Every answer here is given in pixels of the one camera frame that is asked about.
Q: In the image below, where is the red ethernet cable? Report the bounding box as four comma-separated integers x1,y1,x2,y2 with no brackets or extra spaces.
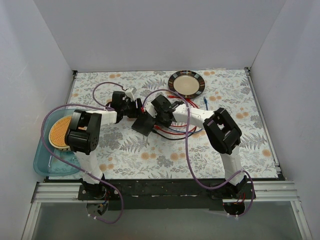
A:
154,94,205,136
156,122,198,135

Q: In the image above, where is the black network switch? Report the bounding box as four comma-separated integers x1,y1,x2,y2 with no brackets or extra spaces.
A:
131,113,156,137

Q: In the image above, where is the black ethernet cable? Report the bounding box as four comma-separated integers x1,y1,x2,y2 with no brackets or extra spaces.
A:
152,128,187,141

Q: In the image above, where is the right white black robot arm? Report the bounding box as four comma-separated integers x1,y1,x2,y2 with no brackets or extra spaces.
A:
143,95,247,199

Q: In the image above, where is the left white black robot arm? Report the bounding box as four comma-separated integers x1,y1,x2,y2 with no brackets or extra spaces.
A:
65,87,142,200

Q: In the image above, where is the floral tablecloth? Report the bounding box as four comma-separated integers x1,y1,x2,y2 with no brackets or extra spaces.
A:
70,69,278,179

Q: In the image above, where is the dark rimmed beige plate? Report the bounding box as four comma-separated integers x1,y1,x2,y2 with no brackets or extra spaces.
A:
168,70,206,99

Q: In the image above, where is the orange woven round plate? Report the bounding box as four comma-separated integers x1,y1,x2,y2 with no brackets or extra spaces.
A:
48,115,72,152

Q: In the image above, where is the teal plastic tray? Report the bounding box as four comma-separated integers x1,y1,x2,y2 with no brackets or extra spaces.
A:
33,108,80,177

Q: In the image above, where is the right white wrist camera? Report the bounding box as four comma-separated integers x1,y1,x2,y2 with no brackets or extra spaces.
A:
142,102,158,119

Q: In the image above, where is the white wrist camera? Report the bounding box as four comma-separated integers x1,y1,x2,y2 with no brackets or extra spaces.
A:
142,102,158,119
125,87,137,102

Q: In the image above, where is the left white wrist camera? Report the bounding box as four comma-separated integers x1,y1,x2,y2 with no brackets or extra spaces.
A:
125,87,137,102

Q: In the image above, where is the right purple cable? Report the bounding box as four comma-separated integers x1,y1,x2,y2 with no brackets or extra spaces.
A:
142,91,256,218

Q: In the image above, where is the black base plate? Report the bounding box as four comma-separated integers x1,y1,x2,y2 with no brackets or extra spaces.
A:
77,178,256,211

